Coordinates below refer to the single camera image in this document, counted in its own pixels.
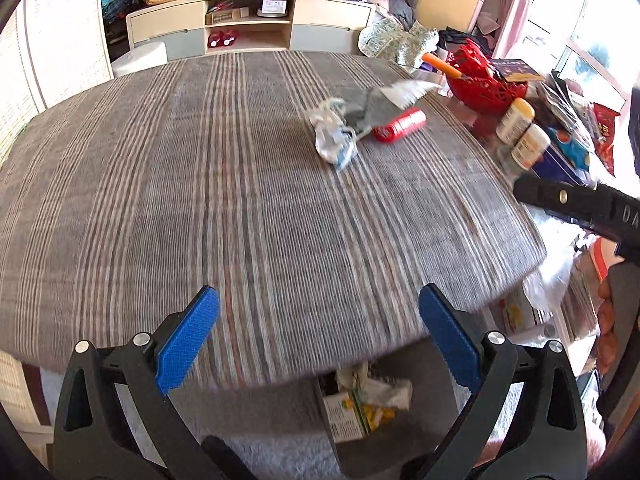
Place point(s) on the floral cloth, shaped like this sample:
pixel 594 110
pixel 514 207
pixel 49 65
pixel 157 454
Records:
pixel 387 40

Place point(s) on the bamboo folding screen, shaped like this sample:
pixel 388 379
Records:
pixel 50 51

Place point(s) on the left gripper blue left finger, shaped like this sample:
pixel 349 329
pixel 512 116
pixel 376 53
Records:
pixel 180 337

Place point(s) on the person's right hand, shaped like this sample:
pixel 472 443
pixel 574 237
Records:
pixel 607 342

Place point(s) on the orange handle tool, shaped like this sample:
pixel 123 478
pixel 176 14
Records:
pixel 444 67

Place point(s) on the black trash bin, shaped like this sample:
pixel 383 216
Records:
pixel 435 404

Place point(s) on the long white medicine box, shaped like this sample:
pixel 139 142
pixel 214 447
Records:
pixel 345 418

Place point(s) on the beige TV cabinet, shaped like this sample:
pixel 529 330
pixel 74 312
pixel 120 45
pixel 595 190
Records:
pixel 192 28

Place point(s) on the yellow foil wrapper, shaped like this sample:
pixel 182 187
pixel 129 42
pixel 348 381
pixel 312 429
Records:
pixel 375 416

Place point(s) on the silver foil pack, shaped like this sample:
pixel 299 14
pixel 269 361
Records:
pixel 340 124

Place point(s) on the grey plaid tablecloth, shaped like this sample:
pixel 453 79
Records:
pixel 120 203

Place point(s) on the yellow cap white bottle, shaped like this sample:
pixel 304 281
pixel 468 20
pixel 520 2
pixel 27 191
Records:
pixel 514 123

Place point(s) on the white round stool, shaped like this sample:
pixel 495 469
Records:
pixel 140 58

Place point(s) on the blue cookie tin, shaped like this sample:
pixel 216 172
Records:
pixel 565 160

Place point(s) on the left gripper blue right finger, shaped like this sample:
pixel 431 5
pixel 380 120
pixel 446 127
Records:
pixel 455 335

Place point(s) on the red plastic basket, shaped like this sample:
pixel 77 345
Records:
pixel 478 87

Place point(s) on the clear plastic bag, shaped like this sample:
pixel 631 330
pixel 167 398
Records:
pixel 546 286

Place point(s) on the dark blue book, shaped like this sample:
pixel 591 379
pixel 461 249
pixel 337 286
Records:
pixel 516 71

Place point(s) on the clear plastic wrapper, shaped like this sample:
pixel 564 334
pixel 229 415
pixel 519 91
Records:
pixel 382 391

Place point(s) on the red tube package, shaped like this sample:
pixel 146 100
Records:
pixel 407 122

